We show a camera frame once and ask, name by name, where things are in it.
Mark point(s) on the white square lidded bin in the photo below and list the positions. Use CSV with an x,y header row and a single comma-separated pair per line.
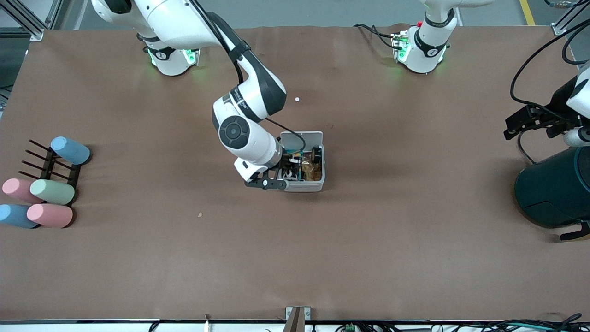
x,y
306,186

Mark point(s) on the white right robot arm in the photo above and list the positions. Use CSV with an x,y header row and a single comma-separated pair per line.
x,y
235,133

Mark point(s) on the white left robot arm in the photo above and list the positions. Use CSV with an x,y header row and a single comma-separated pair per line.
x,y
426,50

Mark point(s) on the crumpled brown paper trash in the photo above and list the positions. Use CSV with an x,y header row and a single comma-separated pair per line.
x,y
314,171

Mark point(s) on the dark teal cylindrical bin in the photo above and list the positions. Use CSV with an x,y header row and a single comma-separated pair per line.
x,y
553,189

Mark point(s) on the brown table cover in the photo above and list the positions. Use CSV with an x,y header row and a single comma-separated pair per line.
x,y
295,258

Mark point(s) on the black curved pedal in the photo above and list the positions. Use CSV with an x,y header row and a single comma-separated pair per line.
x,y
576,234

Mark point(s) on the light blue plastic cup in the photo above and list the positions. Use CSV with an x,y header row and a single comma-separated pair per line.
x,y
14,216
71,151

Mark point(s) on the light green plastic cup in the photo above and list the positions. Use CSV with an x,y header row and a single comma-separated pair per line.
x,y
53,192

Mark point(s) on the black pronged cup rack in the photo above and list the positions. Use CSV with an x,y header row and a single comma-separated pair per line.
x,y
47,168

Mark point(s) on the pink plastic cup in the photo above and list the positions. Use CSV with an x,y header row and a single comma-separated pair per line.
x,y
16,189
50,215

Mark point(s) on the metal camera pole bracket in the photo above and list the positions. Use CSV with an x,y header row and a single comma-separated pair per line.
x,y
297,318

